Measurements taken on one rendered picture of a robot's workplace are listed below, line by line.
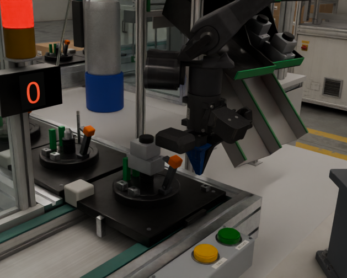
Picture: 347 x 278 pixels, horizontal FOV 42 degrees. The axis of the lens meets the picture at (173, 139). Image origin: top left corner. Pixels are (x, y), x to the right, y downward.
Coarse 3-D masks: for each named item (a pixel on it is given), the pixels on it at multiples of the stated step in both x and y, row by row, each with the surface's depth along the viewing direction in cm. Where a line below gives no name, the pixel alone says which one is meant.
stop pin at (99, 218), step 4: (100, 216) 84; (96, 220) 84; (100, 220) 83; (104, 220) 84; (100, 224) 84; (104, 224) 85; (100, 228) 84; (104, 228) 85; (100, 232) 84; (104, 232) 85; (100, 236) 85
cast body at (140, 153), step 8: (144, 136) 89; (152, 136) 89; (136, 144) 88; (144, 144) 88; (152, 144) 88; (136, 152) 89; (144, 152) 87; (152, 152) 88; (160, 152) 90; (128, 160) 91; (136, 160) 89; (144, 160) 88; (152, 160) 88; (160, 160) 89; (136, 168) 90; (144, 168) 88; (152, 168) 88; (160, 168) 90
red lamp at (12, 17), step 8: (0, 0) 72; (8, 0) 71; (16, 0) 71; (24, 0) 71; (8, 8) 71; (16, 8) 71; (24, 8) 72; (32, 8) 74; (8, 16) 72; (16, 16) 72; (24, 16) 72; (32, 16) 74; (8, 24) 72; (16, 24) 72; (24, 24) 73; (32, 24) 74
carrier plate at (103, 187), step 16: (112, 176) 100; (176, 176) 101; (96, 192) 93; (112, 192) 93; (192, 192) 94; (208, 192) 94; (224, 192) 94; (80, 208) 89; (96, 208) 86; (112, 208) 87; (128, 208) 87; (160, 208) 87; (176, 208) 87; (192, 208) 87; (208, 208) 91; (112, 224) 83; (128, 224) 81; (144, 224) 81; (160, 224) 82; (176, 224) 83; (144, 240) 78
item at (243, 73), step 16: (176, 0) 105; (208, 0) 114; (224, 0) 110; (176, 16) 106; (240, 32) 108; (224, 48) 106; (240, 48) 108; (240, 64) 102; (256, 64) 105; (272, 64) 103
